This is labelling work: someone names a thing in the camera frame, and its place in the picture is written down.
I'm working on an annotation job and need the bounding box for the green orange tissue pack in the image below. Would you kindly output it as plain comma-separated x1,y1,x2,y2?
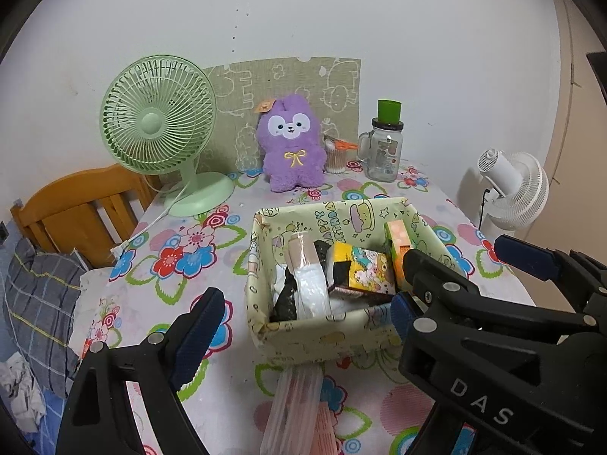
384,220,412,292

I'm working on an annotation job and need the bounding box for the floral tablecloth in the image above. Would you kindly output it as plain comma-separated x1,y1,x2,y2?
68,162,537,455

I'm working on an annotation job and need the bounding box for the clear plastic bag roll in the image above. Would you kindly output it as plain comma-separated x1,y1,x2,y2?
260,364,323,455

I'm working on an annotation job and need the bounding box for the green desk fan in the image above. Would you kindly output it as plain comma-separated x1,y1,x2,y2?
100,55,234,217

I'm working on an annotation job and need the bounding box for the pink wet wipes pack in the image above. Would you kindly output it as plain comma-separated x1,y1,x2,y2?
310,402,338,455

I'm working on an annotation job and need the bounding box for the beige cartoon wall mat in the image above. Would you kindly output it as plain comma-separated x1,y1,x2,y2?
198,56,361,174

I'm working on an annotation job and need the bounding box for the orange wooden chair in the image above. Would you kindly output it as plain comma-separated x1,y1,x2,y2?
10,165,162,268

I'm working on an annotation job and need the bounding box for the glass mug with green lid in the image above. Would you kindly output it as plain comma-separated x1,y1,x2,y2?
357,99,404,183

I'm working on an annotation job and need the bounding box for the crumpled white cloth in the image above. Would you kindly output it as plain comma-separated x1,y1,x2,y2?
1,352,46,433

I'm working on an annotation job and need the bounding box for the cartoon print fabric storage box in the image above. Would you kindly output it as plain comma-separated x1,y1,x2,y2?
245,197,461,366

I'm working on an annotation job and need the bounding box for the white small fan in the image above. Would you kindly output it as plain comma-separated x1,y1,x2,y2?
477,148,549,232

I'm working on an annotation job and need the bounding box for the cotton swab jar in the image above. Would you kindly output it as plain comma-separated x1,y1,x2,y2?
323,135,358,174

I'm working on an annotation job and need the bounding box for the white fan power cable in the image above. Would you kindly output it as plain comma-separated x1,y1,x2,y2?
109,174,201,259

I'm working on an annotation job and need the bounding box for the purple plush bunny toy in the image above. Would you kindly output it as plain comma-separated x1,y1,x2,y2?
256,94,327,193

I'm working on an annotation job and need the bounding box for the yellow cartoon tissue pack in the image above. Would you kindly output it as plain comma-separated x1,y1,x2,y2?
324,242,396,299

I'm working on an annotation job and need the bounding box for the grey plaid pillow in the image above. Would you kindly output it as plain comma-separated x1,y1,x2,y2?
1,237,85,400

